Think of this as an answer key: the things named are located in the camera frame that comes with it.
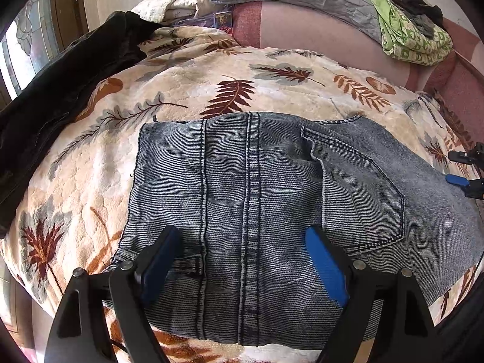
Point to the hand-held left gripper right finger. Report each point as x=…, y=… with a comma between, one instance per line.
x=325, y=264

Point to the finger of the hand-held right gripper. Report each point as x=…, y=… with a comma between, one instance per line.
x=463, y=156
x=455, y=179

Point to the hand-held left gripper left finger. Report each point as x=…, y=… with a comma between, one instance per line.
x=158, y=264

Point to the blue-grey denim pants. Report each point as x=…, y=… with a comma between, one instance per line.
x=264, y=196

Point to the green patterned cloth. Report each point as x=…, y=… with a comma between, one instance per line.
x=408, y=43

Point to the small dark grey cloth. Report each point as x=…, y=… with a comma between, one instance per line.
x=425, y=26

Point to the cream leaf-print blanket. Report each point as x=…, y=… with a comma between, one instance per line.
x=189, y=94

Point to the black jacket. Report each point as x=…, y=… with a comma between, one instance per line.
x=56, y=90

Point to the pink bed sheet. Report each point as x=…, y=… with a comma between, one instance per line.
x=302, y=30

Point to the small colourful box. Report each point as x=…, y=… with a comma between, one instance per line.
x=224, y=20

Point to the stained glass window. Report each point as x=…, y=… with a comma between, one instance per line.
x=26, y=45

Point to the cream floral cloth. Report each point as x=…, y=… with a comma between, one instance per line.
x=181, y=3

